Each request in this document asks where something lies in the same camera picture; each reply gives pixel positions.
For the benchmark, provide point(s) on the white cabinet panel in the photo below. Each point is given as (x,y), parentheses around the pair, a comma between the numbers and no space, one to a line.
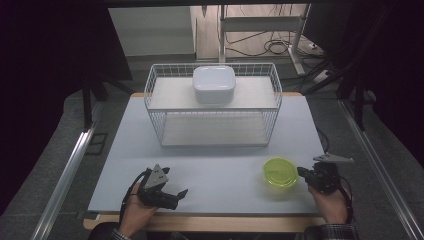
(150,31)

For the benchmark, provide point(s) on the person's left plaid sleeve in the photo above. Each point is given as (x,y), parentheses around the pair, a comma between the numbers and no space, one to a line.
(110,233)

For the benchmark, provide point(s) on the person's plaid sleeve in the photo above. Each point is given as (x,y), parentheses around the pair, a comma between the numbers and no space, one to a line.
(333,232)
(110,233)

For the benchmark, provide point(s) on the aluminium rail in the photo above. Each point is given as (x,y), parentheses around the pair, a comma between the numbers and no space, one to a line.
(383,173)
(66,173)

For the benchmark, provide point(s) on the person's left hand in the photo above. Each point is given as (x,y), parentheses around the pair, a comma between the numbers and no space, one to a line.
(135,216)

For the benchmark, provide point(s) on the white desk frame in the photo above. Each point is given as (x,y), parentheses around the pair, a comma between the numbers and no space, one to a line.
(260,24)

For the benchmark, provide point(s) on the person's right hand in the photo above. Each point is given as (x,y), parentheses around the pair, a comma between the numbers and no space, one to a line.
(328,206)

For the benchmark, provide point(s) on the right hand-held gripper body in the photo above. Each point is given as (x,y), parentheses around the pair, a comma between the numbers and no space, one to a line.
(326,178)

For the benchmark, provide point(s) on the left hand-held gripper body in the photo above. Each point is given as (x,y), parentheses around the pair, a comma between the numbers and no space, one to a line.
(155,196)

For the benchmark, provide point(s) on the black metal stand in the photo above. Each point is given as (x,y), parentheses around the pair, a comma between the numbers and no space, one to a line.
(87,106)
(359,106)

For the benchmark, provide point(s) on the white power strip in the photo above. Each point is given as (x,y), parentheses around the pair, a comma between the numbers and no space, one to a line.
(322,76)

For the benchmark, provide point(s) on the green round bowl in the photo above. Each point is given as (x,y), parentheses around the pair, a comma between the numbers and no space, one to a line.
(280,173)

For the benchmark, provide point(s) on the person's right plaid sleeve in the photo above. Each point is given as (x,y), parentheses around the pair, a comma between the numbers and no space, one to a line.
(333,232)

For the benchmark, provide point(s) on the white square bowl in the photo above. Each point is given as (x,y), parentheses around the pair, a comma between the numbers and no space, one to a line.
(214,83)

